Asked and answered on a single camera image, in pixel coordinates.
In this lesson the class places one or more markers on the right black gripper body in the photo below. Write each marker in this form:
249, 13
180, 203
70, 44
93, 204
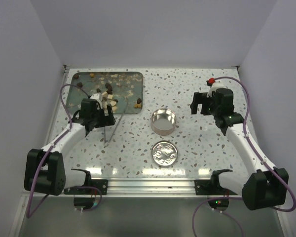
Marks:
214, 110

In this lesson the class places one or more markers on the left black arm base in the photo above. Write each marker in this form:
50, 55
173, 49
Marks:
94, 187

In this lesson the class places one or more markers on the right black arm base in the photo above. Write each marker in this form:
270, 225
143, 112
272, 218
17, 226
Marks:
206, 188

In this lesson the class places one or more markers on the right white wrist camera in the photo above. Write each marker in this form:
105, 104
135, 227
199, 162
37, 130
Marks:
214, 85

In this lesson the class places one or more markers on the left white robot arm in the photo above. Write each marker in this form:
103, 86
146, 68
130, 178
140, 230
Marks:
45, 171

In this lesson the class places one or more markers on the aluminium mounting rail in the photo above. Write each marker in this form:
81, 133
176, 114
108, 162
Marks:
132, 188

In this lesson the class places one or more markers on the green floral metal tray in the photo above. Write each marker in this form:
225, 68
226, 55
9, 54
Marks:
123, 90

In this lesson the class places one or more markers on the embossed silver tin lid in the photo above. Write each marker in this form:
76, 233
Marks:
164, 153

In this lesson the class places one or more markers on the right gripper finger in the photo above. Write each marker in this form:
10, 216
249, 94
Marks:
199, 97
194, 108

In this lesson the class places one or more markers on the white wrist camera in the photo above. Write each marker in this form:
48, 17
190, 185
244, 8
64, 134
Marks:
214, 85
98, 97

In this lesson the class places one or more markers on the round silver tin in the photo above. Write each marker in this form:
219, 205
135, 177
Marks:
163, 121

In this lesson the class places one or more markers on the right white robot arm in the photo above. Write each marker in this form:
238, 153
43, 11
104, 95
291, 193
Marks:
265, 184

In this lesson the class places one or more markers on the metal tweezers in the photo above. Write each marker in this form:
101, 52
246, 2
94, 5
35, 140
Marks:
115, 126

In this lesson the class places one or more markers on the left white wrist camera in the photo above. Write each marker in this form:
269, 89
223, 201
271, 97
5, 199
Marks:
98, 97

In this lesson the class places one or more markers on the dark chocolate piece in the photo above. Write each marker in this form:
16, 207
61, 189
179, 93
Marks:
109, 88

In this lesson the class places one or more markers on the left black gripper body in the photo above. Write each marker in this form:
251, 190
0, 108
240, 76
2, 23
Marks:
100, 120

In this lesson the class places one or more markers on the white chocolate pieces cluster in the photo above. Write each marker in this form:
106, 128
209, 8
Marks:
110, 101

